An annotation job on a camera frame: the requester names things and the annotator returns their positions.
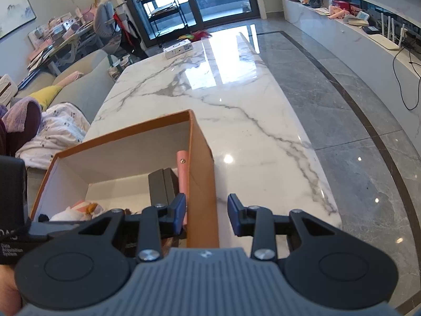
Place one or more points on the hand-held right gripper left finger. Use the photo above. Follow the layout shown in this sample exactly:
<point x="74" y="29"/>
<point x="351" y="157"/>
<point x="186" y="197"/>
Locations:
<point x="179" y="212"/>

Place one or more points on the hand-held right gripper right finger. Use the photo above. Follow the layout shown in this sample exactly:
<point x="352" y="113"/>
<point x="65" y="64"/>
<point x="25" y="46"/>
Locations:
<point x="235" y="215"/>

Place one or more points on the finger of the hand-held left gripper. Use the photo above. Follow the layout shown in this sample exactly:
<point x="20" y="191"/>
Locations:
<point x="52" y="227"/>

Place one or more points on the white plush with pink stripes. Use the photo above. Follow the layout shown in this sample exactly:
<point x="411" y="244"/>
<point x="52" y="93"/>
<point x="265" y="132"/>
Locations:
<point x="65" y="215"/>

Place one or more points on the black box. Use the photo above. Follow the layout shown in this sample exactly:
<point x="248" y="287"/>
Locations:
<point x="161" y="187"/>

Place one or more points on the orange cardboard box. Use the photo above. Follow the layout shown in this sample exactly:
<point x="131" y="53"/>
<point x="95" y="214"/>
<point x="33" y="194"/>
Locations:
<point x="200" y="187"/>

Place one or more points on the pink wallet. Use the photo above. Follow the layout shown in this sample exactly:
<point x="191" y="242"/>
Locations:
<point x="182" y="174"/>

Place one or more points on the person's left hand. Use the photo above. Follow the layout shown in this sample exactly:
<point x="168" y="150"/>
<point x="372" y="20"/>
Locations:
<point x="8" y="286"/>

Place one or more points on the white printed blanket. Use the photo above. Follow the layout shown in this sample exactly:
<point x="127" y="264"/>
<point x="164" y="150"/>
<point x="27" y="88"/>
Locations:
<point x="56" y="128"/>

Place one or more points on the yellow pillow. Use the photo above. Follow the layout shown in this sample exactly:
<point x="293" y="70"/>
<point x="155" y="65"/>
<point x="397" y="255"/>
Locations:
<point x="42" y="94"/>

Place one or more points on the white handbag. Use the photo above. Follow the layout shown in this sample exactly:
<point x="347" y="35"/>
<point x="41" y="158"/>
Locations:
<point x="7" y="89"/>

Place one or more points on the pink pillow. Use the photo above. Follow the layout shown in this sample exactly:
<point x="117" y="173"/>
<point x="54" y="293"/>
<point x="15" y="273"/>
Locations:
<point x="67" y="79"/>

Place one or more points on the grey sofa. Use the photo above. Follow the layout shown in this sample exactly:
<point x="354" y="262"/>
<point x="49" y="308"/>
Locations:
<point x="85" y="72"/>

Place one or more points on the cluttered side table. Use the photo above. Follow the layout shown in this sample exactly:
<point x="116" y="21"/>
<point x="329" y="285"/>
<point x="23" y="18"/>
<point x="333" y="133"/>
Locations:
<point x="120" y="67"/>

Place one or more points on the small white box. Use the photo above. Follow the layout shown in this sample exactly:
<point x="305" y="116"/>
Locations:
<point x="177" y="49"/>

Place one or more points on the cluttered desk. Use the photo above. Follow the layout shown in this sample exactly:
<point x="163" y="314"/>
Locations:
<point x="62" y="36"/>

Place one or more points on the colourful feather toy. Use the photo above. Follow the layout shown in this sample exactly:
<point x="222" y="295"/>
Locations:
<point x="197" y="35"/>

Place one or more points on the black and red jacket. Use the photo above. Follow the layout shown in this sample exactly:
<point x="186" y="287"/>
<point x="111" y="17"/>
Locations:
<point x="130" y="36"/>

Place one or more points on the framed landscape picture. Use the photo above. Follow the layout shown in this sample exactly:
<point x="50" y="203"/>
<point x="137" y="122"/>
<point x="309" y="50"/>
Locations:
<point x="13" y="6"/>

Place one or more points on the grey office chair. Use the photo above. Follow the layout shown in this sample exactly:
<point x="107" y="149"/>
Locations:
<point x="105" y="26"/>

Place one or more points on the black shelving rack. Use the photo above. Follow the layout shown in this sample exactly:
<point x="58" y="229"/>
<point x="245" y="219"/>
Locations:
<point x="162" y="10"/>

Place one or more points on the white marble television console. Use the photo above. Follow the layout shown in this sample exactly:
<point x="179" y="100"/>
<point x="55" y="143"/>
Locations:
<point x="329" y="33"/>

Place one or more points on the book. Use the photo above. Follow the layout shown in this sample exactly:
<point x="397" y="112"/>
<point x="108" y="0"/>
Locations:
<point x="357" y="22"/>

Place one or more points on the pink object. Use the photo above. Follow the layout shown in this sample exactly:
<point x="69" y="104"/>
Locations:
<point x="338" y="11"/>

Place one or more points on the small black device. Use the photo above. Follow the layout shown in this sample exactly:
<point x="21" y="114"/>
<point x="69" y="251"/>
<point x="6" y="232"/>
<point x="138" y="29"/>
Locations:
<point x="371" y="30"/>

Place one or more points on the white router with antennas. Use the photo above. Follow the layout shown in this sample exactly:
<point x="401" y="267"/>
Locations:
<point x="389" y="41"/>

